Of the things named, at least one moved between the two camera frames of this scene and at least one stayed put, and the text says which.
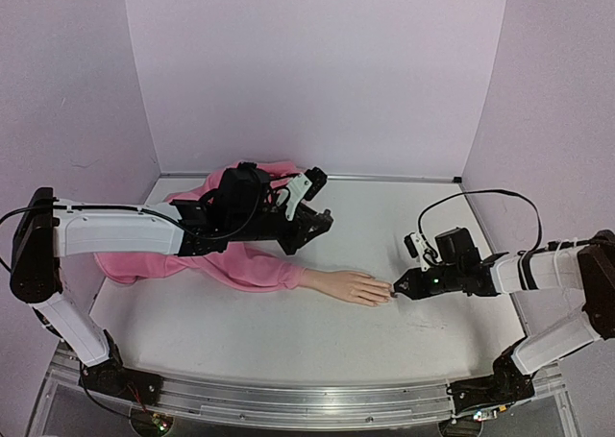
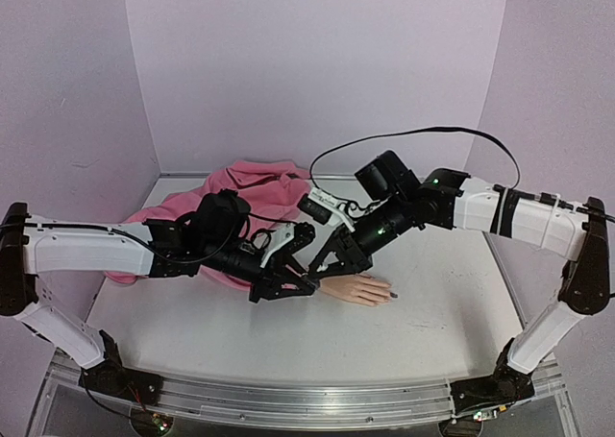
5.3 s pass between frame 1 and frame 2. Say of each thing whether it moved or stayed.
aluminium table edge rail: stayed
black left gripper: moved
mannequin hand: stayed
